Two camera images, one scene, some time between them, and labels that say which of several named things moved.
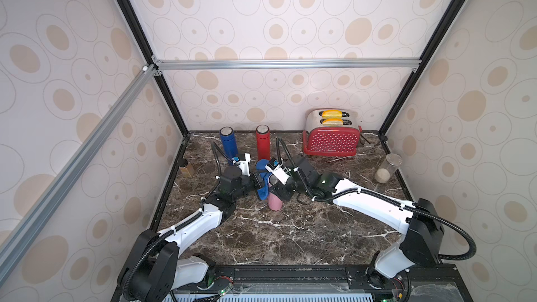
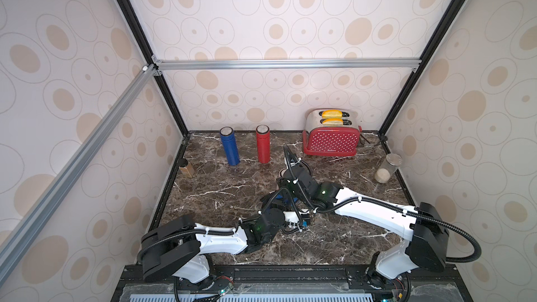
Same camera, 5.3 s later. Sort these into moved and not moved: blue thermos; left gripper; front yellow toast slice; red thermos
Moved: left gripper
Not moved: front yellow toast slice; blue thermos; red thermos
